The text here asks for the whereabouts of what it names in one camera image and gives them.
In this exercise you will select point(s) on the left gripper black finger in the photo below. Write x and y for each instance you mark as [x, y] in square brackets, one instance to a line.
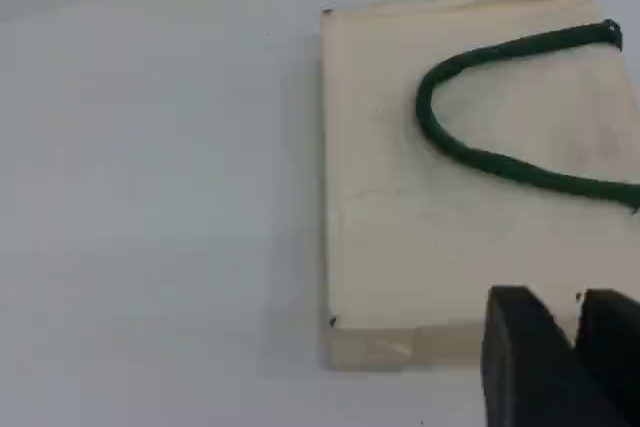
[525, 372]
[615, 347]

